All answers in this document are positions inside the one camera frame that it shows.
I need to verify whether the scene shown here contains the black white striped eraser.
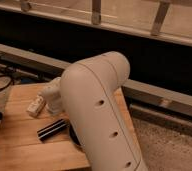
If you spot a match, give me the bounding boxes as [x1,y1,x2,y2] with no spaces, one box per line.
[37,119,67,141]

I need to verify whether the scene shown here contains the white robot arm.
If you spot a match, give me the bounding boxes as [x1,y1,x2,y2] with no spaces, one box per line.
[41,52,148,171]

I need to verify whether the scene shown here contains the black round bowl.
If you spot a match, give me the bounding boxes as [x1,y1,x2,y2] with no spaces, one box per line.
[69,124,81,147]

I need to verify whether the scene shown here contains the white small box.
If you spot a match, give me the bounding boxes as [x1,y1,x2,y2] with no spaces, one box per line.
[27,95,45,117]

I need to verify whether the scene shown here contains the metal railing post right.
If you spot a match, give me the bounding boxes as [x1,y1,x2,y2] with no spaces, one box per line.
[151,0,170,36]

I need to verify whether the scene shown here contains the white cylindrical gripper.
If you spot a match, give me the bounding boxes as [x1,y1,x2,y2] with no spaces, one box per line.
[47,98,63,115]

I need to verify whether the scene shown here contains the black cable loop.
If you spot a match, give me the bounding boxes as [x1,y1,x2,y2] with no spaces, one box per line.
[0,73,15,93]

